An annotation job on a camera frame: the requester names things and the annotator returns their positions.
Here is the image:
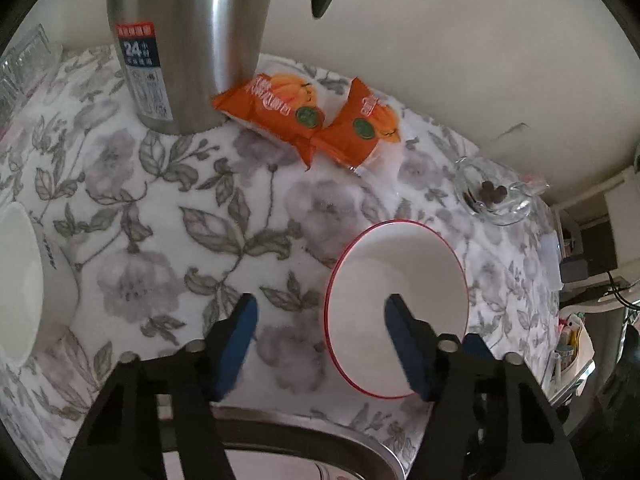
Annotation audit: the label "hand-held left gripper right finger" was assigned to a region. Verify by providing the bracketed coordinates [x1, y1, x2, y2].
[384, 294, 583, 480]

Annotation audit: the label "orange snack packet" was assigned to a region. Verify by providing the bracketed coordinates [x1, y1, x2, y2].
[212, 72, 328, 168]
[307, 77, 405, 181]

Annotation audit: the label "dark dried fruits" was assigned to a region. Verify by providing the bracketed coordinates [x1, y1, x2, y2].
[466, 182, 508, 208]

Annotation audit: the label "glass ashtray dish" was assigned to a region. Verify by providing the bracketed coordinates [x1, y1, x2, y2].
[454, 156, 551, 227]

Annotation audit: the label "white shelf rack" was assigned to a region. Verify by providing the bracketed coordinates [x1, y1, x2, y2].
[555, 167, 640, 311]

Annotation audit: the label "black charger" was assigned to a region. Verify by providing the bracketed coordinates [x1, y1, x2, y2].
[560, 260, 589, 284]

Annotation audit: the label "grey floral tablecloth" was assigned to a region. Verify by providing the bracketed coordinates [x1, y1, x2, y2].
[0, 45, 561, 480]

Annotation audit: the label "black cable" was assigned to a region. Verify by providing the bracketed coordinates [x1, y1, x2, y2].
[606, 269, 640, 307]

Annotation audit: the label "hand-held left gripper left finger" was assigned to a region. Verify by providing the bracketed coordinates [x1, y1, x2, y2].
[62, 293, 259, 480]

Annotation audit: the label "strawberry print bowl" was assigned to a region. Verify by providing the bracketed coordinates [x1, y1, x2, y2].
[324, 220, 469, 400]

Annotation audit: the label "small white cup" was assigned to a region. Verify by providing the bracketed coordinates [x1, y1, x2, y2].
[0, 202, 81, 368]

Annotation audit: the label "stainless steel thermos jug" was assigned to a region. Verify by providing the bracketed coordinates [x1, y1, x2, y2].
[106, 0, 351, 136]

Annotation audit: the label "stainless steel plate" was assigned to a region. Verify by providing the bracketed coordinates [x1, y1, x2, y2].
[212, 407, 406, 480]

